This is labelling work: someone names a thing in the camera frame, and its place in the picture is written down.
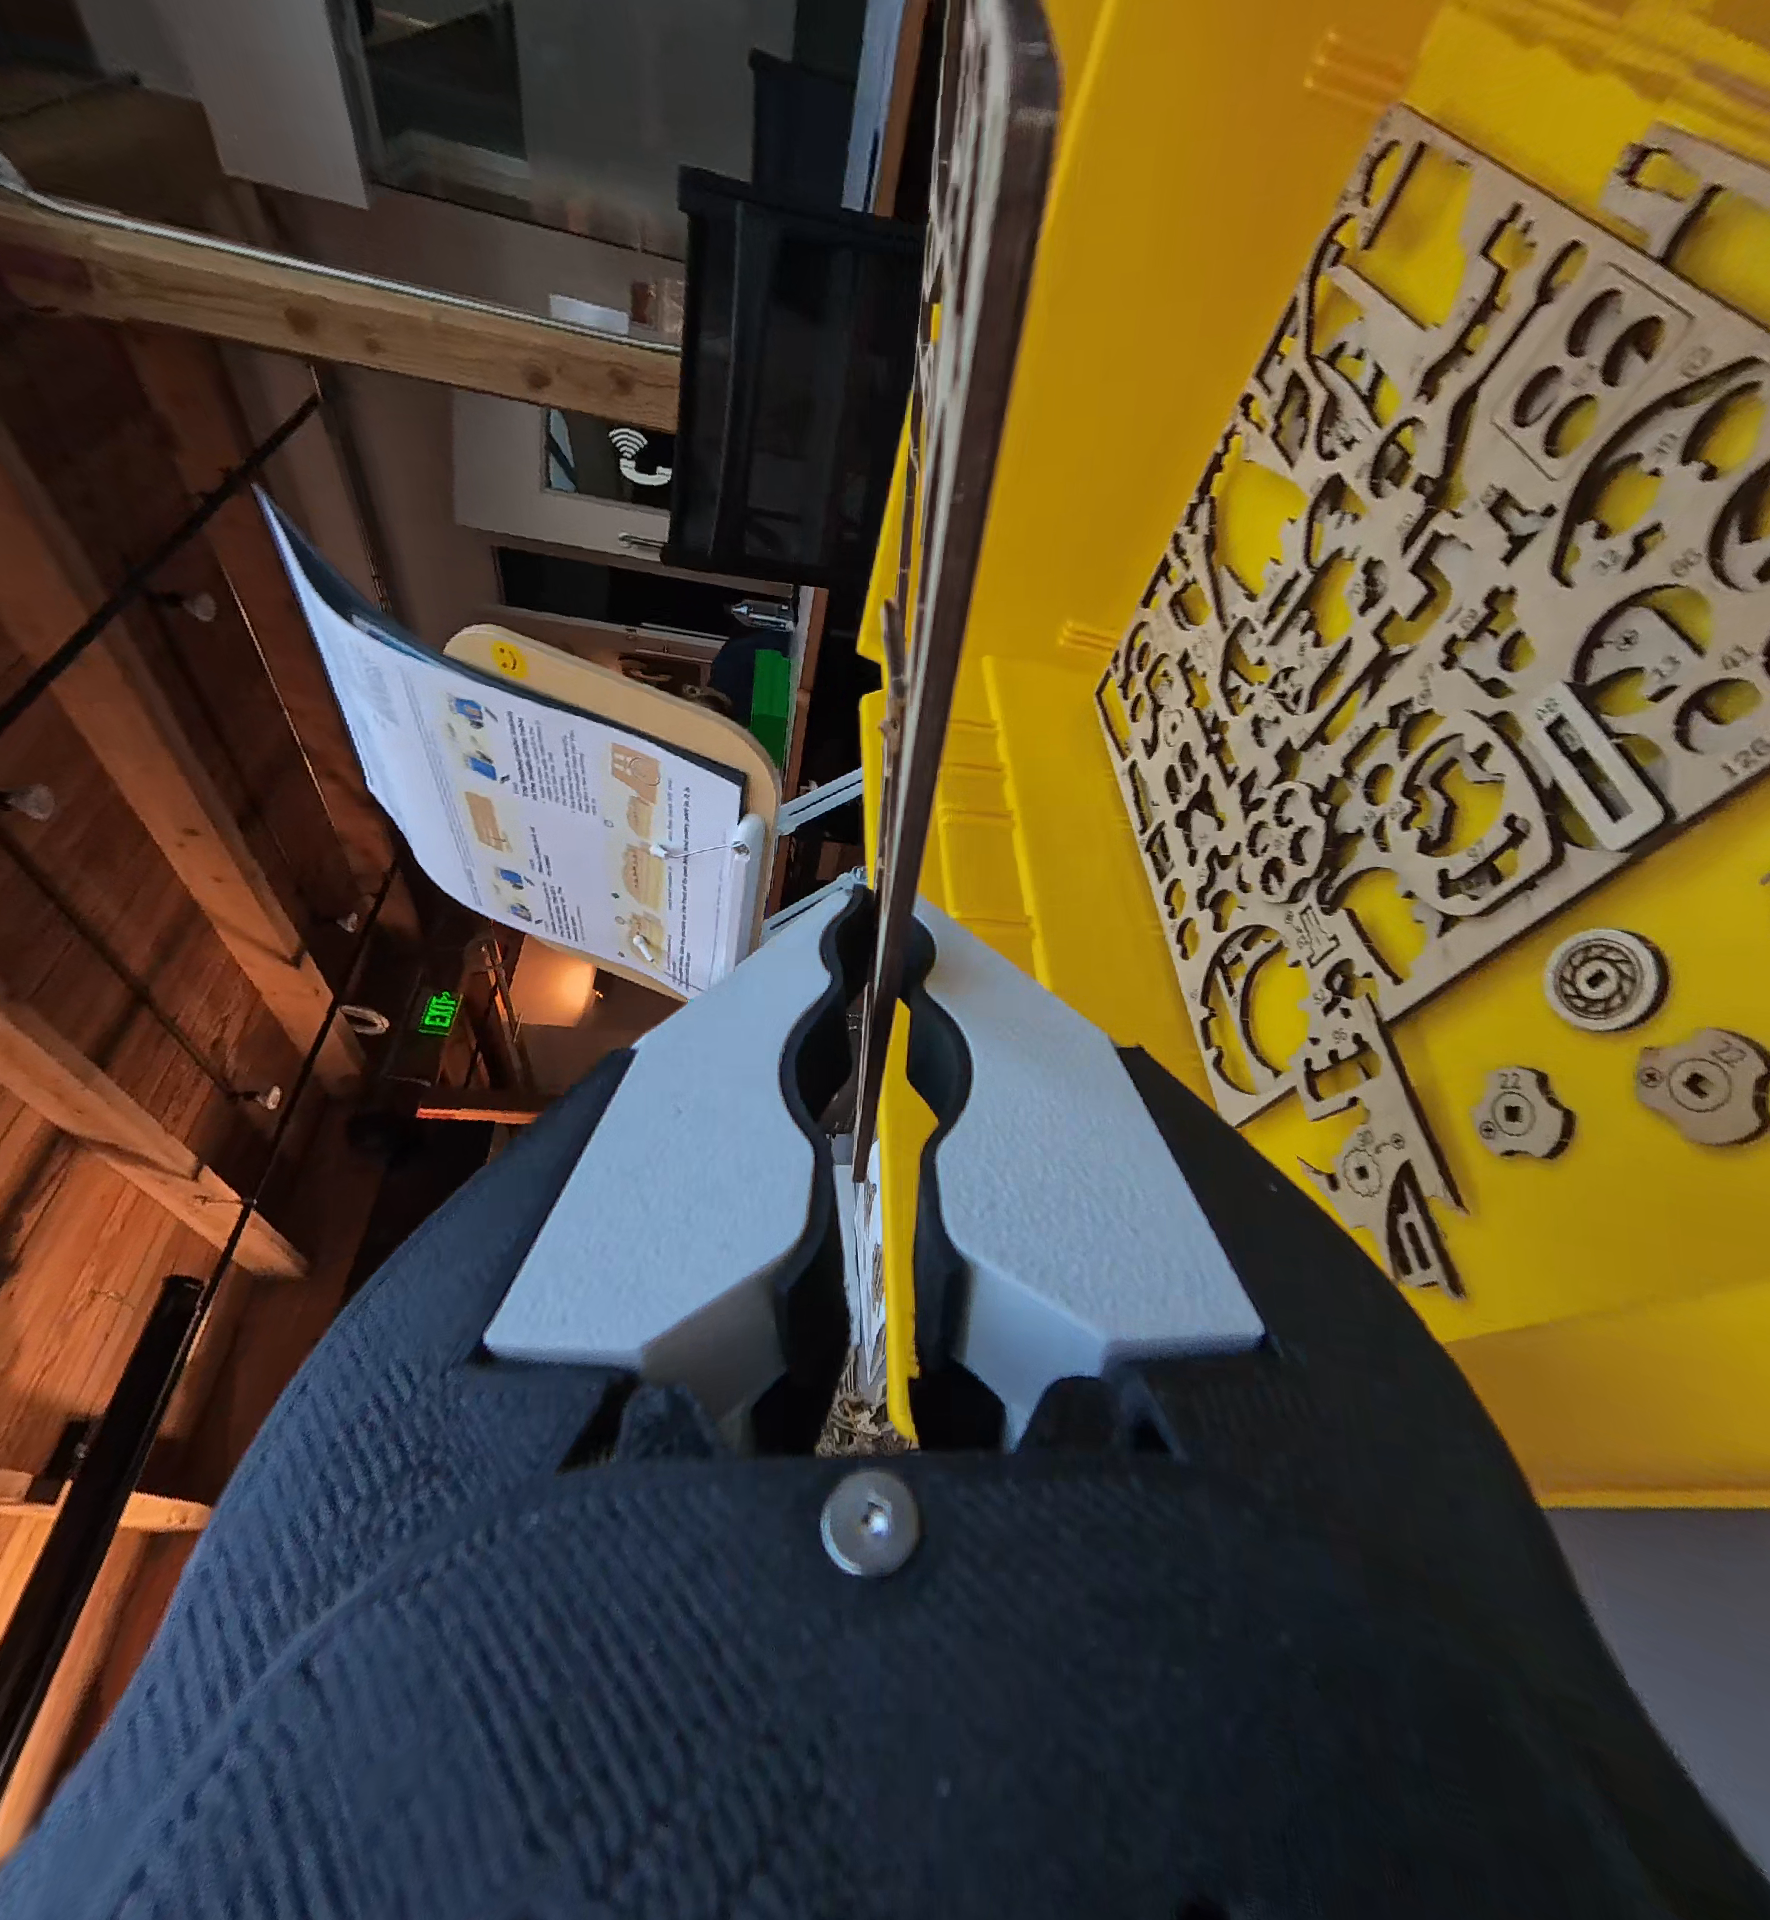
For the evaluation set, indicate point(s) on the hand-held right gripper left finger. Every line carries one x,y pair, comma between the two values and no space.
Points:
675,1185

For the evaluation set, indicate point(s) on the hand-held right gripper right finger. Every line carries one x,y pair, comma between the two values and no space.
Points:
1081,1201

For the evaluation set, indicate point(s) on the yellow plastic bin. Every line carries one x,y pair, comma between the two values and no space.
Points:
1651,1350

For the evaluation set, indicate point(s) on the thin wooden parts sheet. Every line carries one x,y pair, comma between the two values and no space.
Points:
983,375

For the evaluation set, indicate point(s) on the punched-out wooden parts sheet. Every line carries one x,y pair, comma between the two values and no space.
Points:
1725,761

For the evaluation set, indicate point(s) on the green exit sign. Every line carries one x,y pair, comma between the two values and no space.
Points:
441,1008

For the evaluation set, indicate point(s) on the printed instruction sheet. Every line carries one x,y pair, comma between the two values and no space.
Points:
525,781

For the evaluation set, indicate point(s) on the small lobed wooden knob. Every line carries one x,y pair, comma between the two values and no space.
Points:
1522,1112

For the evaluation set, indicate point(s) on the green plastic crate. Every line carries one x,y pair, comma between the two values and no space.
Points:
768,702

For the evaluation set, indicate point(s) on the large lobed wooden knob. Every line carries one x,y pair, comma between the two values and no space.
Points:
1711,1084

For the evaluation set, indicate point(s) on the black ceiling track rail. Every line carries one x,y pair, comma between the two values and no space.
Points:
150,589

